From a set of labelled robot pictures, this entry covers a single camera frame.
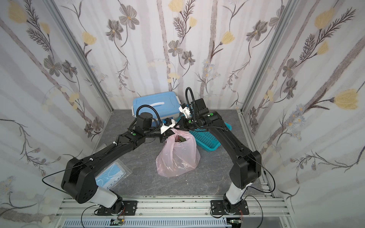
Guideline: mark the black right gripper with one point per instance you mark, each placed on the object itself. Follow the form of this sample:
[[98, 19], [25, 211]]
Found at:
[[180, 123]]

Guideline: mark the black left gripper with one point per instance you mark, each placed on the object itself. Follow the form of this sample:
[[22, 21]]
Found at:
[[164, 135]]

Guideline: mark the pineapple front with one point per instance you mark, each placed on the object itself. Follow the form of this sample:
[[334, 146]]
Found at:
[[180, 139]]

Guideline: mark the pink printed plastic bag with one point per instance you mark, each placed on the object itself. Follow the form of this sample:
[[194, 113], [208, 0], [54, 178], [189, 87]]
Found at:
[[177, 158]]

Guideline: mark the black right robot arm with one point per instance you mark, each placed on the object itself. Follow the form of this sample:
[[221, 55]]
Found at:
[[246, 167]]

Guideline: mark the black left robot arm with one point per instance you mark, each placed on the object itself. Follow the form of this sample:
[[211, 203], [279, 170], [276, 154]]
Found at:
[[79, 179]]

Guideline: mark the teal plastic basket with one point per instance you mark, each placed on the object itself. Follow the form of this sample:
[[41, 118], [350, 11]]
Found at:
[[209, 138]]

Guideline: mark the white box blue lid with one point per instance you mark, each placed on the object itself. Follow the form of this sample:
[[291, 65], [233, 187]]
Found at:
[[166, 104]]

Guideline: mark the blue face mask pack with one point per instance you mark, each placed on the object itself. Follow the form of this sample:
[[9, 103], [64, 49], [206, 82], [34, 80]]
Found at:
[[113, 175]]

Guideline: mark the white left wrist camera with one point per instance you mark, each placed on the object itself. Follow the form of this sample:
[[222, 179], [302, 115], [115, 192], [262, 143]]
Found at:
[[167, 124]]

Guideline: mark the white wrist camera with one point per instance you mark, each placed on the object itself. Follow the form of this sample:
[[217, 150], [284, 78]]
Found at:
[[186, 111], [167, 124]]

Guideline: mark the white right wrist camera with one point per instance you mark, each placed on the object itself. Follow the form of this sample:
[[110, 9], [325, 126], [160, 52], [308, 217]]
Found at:
[[186, 111]]

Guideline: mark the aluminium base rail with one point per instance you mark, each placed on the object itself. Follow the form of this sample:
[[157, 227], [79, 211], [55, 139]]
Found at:
[[177, 212]]

